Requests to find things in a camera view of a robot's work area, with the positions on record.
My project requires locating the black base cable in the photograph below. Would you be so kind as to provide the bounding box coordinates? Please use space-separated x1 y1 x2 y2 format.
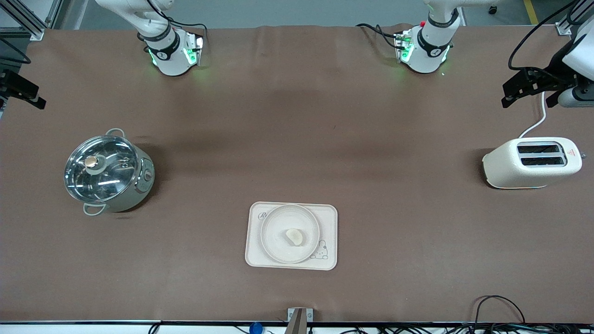
356 23 400 49
165 18 208 47

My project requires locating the black left base cable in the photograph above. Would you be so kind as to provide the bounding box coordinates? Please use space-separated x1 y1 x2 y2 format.
356 23 400 49

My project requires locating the black cable loop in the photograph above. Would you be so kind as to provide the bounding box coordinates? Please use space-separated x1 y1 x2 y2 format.
473 295 526 325

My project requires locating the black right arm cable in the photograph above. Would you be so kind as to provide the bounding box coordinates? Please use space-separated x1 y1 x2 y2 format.
0 37 32 64

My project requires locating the steel electric cooking pot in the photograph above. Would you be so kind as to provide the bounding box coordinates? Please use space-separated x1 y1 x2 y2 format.
64 128 155 216

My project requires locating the round beige plate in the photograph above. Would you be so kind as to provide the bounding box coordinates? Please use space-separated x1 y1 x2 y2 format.
260 204 321 264

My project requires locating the glass pot lid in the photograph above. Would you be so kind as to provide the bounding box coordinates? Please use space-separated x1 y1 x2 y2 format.
64 135 140 203

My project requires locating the black cable bundle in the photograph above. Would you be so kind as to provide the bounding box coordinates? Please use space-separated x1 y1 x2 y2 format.
306 322 594 334

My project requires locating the cream two-slot toaster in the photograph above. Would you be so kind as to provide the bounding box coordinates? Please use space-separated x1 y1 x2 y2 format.
482 136 586 189

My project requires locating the black right base cable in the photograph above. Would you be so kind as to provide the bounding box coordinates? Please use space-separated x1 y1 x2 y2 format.
165 18 208 47

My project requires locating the white toaster power cable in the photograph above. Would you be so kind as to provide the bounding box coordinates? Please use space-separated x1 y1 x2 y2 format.
518 91 547 139

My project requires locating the beige rabbit print tray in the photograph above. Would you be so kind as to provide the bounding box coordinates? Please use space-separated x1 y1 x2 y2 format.
245 201 338 271

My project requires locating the brown table mat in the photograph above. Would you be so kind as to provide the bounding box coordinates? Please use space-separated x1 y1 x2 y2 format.
0 23 594 324

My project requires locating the grey metal camera bracket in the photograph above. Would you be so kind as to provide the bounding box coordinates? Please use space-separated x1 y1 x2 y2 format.
284 308 314 334

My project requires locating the aluminium frame profile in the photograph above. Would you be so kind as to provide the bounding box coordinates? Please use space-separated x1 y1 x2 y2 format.
0 0 63 41
556 0 594 36

